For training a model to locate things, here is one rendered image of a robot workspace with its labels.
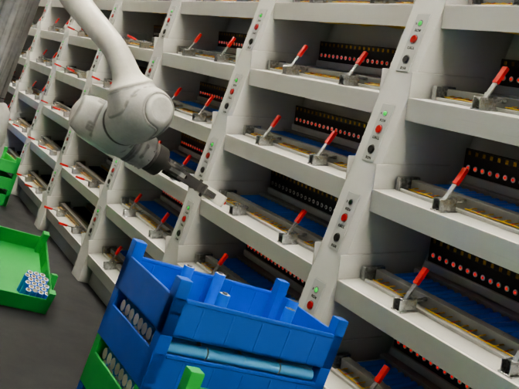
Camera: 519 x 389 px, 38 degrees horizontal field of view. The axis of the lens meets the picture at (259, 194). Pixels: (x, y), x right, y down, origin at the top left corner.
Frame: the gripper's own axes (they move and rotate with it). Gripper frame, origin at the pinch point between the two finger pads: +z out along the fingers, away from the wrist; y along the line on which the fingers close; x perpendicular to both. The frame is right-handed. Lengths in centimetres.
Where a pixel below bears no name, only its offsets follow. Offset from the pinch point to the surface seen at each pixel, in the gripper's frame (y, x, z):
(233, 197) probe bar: -11.2, 3.0, 11.8
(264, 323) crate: 82, -14, -24
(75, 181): -133, -22, 12
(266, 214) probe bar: 7.7, 3.2, 12.1
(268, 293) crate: 62, -11, -13
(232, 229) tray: 3.3, -4.8, 8.4
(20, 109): -298, -11, 14
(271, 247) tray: 24.5, -3.4, 7.6
